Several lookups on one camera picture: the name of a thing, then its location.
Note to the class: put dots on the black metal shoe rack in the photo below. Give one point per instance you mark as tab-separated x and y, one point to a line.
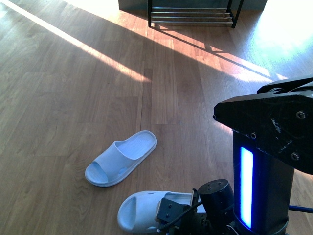
179	15

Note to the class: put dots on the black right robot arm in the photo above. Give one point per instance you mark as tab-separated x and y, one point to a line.
272	137

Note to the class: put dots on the light blue slide slipper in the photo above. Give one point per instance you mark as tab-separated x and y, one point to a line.
120	159

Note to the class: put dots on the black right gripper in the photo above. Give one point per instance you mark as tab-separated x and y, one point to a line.
210	212

